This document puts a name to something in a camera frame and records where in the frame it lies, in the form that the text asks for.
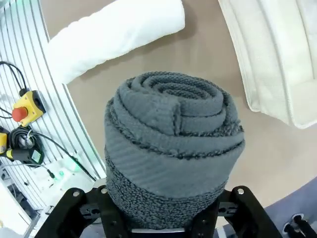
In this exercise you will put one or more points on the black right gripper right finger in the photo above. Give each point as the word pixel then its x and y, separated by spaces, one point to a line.
pixel 237 215

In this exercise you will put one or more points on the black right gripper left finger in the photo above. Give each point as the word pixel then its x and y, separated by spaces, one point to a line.
pixel 81 215

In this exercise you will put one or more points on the dark grey towel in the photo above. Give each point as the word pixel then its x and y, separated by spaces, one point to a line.
pixel 173 148

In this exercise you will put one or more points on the yellow black handheld device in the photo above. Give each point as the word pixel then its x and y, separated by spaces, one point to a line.
pixel 5 145

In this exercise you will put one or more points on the yellow emergency stop button box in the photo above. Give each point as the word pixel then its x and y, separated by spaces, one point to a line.
pixel 28 109

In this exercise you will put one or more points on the beige fabric basket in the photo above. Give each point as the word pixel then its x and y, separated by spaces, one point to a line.
pixel 277 57

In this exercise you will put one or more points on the white rolled towel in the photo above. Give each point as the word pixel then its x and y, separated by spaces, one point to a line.
pixel 111 37

